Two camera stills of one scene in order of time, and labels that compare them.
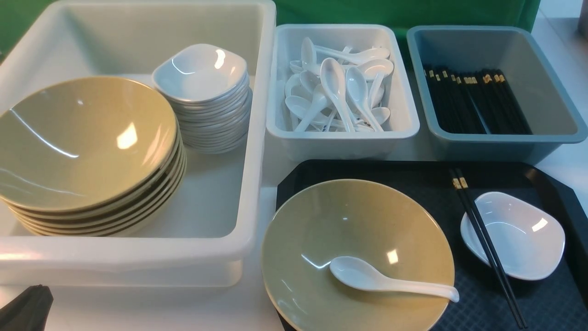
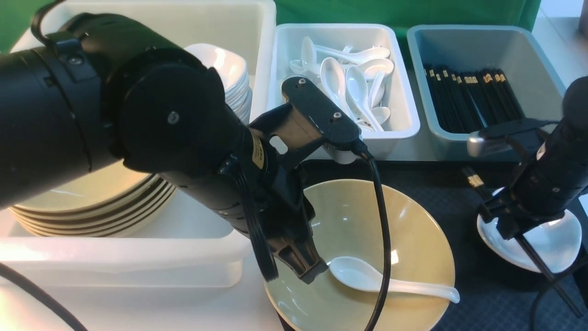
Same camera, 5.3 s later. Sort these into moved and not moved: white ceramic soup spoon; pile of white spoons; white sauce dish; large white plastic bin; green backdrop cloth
Moved: white sauce dish
Not moved: green backdrop cloth; large white plastic bin; pile of white spoons; white ceramic soup spoon
